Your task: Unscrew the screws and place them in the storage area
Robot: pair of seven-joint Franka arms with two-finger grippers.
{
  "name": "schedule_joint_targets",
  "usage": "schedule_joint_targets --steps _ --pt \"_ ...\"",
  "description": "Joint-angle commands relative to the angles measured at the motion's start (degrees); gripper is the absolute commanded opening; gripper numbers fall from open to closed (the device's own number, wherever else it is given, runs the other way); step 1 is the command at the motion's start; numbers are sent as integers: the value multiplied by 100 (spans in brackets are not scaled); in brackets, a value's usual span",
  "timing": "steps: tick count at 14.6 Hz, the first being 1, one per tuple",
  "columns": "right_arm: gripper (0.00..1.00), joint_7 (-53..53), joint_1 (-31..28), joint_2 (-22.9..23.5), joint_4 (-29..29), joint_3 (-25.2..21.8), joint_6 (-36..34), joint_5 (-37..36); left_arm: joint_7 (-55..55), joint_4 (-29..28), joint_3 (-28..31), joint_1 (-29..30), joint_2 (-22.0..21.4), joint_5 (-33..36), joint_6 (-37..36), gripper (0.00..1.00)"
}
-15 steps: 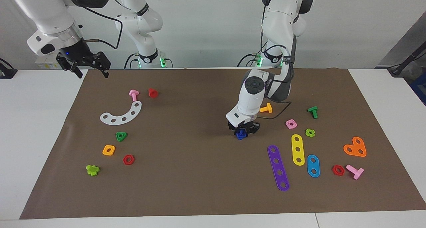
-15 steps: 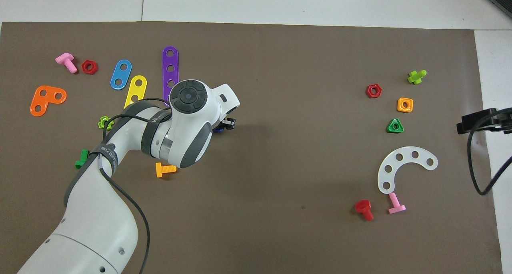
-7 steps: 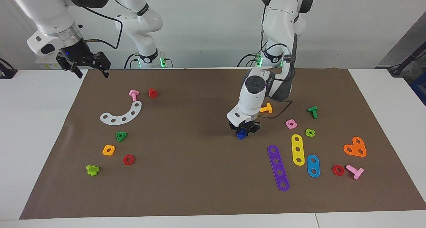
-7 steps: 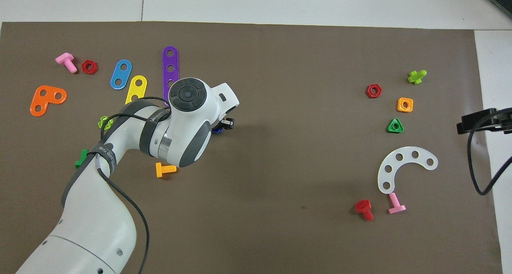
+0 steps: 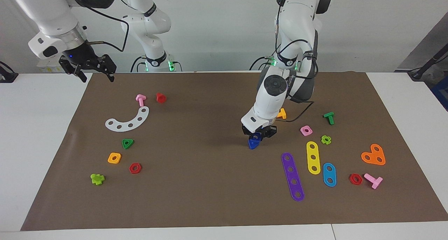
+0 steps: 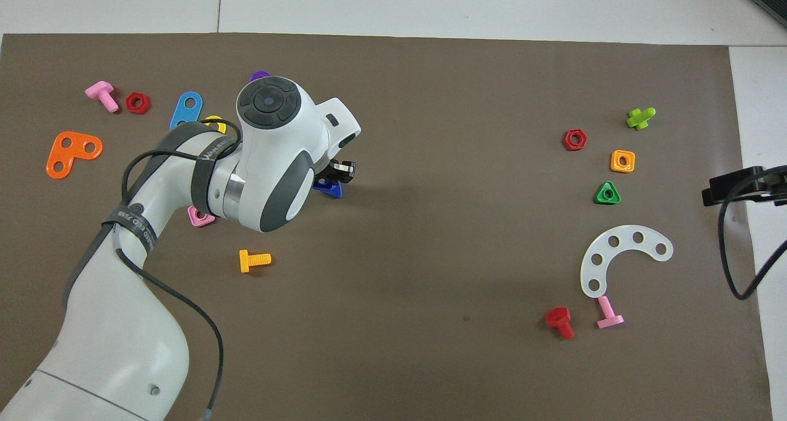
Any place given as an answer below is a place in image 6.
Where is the blue two-hole strip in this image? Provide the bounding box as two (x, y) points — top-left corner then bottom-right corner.
(169, 91), (204, 130)

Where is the brown paper table mat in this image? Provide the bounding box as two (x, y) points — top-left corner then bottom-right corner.
(0, 33), (772, 421)

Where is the orange heart-shaped three-hole plate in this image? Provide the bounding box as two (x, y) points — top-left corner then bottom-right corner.
(46, 131), (104, 179)

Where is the orange plastic toy bolt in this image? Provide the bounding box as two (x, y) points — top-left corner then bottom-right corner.
(239, 249), (272, 273)

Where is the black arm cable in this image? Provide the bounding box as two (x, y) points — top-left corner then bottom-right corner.
(114, 119), (243, 421)
(718, 180), (787, 301)

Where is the white curved five-hole plate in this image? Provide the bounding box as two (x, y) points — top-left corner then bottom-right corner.
(580, 225), (674, 299)

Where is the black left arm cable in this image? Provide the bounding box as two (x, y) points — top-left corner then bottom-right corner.
(114, 119), (243, 421)

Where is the lime green toy bolt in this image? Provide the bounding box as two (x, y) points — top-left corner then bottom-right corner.
(626, 107), (657, 131)

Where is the pink plastic toy bolt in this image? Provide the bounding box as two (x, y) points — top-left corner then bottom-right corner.
(596, 296), (625, 329)
(85, 81), (120, 113)

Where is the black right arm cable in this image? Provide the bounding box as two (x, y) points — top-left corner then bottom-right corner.
(718, 180), (787, 301)

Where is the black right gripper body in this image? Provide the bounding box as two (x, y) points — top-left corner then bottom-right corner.
(762, 165), (787, 206)

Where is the red plastic toy bolt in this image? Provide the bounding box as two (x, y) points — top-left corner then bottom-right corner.
(545, 307), (575, 340)

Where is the green triangle toy nut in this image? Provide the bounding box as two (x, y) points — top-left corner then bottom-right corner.
(594, 181), (622, 205)

